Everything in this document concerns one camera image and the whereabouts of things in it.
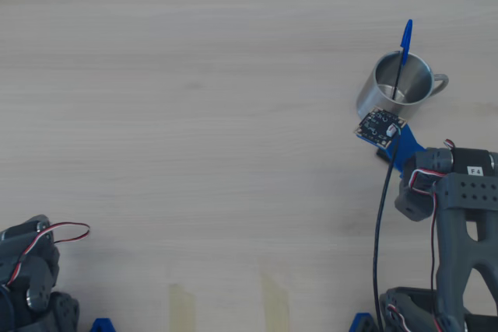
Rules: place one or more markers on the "yellow highlighter with black cap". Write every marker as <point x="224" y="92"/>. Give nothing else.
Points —
<point x="382" y="154"/>

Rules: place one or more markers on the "grey idle robot arm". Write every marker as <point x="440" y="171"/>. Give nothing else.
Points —
<point x="39" y="270"/>

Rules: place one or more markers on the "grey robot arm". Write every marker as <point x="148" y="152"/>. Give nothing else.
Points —
<point x="455" y="231"/>

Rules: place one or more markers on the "silver metal cup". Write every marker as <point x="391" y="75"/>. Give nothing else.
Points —
<point x="373" y="91"/>

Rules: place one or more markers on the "blue ballpoint pen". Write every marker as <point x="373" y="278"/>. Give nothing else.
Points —
<point x="407" y="36"/>

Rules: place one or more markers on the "blue printed base clamp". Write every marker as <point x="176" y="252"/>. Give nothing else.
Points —
<point x="103" y="326"/>
<point x="360" y="324"/>

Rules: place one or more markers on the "long clear tape strip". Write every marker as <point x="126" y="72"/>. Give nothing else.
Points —
<point x="276" y="305"/>

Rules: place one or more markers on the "short clear tape strip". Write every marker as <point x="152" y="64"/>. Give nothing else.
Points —
<point x="182" y="308"/>

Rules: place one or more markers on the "blue printed camera mount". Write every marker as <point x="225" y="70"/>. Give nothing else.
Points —
<point x="406" y="149"/>

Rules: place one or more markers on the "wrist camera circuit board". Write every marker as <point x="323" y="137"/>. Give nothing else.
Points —
<point x="377" y="126"/>

